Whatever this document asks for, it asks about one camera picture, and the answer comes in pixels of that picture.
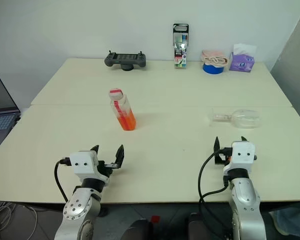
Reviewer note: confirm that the blue denim trouser leg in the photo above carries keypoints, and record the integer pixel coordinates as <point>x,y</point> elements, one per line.
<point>292,220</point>

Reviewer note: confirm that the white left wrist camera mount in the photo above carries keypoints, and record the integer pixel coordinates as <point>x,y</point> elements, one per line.
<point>82,162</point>

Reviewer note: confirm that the grey handheld remote controller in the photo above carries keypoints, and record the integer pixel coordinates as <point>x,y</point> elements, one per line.
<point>125,60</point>

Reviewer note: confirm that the marker pen pack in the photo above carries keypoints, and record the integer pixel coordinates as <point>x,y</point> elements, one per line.
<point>180,50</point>

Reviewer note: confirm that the orange liquid plastic bottle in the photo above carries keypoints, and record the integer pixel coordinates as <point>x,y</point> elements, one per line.
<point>126,120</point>

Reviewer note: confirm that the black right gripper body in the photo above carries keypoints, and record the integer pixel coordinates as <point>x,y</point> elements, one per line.
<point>221,157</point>

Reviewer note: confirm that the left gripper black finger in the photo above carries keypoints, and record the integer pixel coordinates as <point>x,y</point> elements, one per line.
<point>120,157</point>
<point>96,149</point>

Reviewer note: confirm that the white pink bottle cap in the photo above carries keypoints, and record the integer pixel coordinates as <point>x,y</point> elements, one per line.
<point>115,93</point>

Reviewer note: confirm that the small red object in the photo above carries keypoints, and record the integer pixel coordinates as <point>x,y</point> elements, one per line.
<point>155,220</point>

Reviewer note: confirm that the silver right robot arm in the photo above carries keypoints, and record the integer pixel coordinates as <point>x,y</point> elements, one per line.
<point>245,200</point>

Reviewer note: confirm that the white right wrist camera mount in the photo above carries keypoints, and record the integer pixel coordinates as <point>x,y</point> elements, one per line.
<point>242,156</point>

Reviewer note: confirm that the clear stemmed glass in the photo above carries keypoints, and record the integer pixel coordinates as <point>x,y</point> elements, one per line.
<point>245,120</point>

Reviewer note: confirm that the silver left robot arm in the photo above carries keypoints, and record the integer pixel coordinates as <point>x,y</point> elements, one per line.
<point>76,207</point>

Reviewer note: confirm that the dark grey laptop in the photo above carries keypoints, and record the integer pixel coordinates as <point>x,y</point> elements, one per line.
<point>0,95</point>

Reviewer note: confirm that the purple tissue pack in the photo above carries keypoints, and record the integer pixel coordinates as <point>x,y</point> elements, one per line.
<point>241,62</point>

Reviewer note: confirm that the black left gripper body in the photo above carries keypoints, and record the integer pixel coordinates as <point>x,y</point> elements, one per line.
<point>106,170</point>

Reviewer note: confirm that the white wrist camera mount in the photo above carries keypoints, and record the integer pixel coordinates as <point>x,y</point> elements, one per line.
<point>242,156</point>
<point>82,162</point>

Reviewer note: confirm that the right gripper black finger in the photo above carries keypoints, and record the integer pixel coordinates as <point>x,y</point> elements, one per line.
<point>244,139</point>
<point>217,145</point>

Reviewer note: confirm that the dark rounded shape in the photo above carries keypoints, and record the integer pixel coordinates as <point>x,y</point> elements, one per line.
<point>137,230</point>

